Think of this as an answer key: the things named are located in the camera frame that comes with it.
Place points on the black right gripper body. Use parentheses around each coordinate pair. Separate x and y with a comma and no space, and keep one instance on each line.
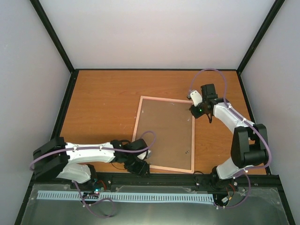
(197,114)

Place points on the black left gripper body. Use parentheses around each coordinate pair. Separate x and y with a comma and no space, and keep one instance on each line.
(131,165)

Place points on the pink picture frame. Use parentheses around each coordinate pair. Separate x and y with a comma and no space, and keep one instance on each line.
(168,128)

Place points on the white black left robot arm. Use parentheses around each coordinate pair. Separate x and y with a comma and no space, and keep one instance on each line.
(58,159)

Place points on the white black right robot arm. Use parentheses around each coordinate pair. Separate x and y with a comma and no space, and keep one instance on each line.
(249,142)

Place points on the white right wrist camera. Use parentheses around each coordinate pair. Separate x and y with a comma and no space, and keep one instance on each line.
(195,97)

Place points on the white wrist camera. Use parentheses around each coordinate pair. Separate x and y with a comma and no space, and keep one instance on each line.
(145,155)
(195,97)

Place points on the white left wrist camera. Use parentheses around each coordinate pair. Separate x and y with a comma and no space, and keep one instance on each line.
(145,155)

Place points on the light blue cable duct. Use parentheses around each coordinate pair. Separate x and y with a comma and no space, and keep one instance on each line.
(127,197)

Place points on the black aluminium mounting rail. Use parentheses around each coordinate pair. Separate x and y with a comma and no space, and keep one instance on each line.
(198,182)

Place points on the black right frame post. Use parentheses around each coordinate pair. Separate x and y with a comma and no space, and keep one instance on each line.
(271,15)

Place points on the black frame post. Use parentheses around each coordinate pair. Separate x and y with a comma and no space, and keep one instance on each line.
(271,15)
(52,34)

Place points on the black left frame post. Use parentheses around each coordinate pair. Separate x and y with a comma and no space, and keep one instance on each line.
(52,34)

